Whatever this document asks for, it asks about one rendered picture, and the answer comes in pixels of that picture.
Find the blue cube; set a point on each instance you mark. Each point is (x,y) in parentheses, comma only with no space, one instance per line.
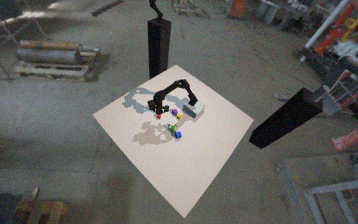
(178,135)

